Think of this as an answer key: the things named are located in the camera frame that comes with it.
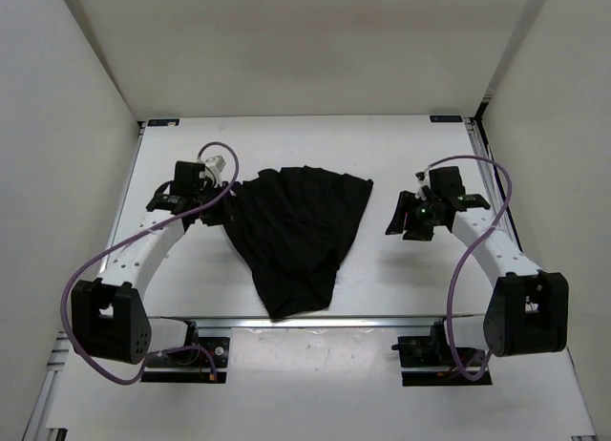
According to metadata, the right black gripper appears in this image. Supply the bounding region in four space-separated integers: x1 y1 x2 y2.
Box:
384 190 443 242

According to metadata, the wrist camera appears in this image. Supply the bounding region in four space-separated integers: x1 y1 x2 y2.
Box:
415 170 432 200
200 156 226 186

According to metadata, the blue corner label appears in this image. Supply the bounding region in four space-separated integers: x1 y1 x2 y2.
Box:
430 115 463 123
147 118 180 127

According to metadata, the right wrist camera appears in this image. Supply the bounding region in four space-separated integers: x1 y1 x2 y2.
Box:
415 170 432 200

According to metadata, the right blue corner label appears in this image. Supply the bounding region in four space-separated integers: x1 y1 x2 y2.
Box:
430 115 463 123

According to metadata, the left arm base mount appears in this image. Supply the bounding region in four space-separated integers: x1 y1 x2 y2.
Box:
140 324 231 385

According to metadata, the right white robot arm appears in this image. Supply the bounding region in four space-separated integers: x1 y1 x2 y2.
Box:
386 166 569 365

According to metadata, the black pleated skirt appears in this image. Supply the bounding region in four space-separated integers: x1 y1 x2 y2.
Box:
224 166 373 321

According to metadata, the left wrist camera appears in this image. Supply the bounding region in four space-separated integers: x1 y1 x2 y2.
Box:
200 156 226 186

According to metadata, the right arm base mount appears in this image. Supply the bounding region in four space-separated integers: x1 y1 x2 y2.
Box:
391 322 493 388

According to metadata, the left blue corner label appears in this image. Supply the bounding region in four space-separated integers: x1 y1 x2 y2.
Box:
147 118 180 127

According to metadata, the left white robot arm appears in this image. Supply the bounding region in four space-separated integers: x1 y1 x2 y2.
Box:
71 156 226 365

